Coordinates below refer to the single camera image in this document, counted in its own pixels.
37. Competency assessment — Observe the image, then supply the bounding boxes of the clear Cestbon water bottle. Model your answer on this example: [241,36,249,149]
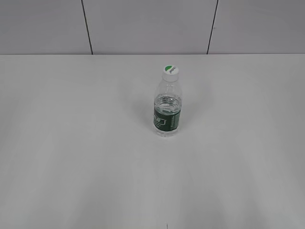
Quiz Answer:
[153,79,183,137]

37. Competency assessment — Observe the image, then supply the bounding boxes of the white green bottle cap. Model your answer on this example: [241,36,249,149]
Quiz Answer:
[162,65,179,82]

